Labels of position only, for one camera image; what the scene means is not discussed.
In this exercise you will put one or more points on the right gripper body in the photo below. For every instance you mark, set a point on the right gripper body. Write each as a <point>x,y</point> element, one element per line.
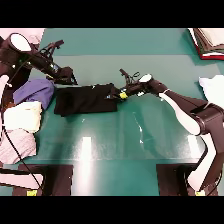
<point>128,91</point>

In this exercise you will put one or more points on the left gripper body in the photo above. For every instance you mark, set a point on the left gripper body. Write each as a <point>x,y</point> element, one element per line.
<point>66,76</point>

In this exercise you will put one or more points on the black garment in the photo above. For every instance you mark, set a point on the black garment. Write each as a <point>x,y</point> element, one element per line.
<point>86,99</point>

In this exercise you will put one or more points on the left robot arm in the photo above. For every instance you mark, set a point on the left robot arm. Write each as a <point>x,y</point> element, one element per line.
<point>40,60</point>

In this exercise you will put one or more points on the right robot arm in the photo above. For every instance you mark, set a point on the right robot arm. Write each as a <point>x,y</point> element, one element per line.
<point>186,110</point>

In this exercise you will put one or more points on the purple garment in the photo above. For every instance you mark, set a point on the purple garment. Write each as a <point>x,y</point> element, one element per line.
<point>35,91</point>

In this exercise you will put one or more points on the cream garment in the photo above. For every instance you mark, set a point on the cream garment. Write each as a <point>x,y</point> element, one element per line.
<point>23,116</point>

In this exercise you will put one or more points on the red garment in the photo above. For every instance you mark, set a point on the red garment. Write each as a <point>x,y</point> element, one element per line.
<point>200,53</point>

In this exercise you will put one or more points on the white garment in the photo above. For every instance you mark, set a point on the white garment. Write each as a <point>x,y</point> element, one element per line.
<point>215,35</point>
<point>213,90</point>

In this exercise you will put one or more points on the pale pink garment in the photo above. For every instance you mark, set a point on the pale pink garment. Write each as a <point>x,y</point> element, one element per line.
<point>18,146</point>

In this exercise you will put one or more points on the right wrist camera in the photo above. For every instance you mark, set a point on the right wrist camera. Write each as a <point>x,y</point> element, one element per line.
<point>128,76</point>

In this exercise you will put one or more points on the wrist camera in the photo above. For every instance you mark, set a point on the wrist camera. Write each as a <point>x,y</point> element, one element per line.
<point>128,76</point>
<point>50,47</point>

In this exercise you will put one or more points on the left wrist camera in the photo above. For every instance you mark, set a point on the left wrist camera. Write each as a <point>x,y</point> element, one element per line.
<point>50,47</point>

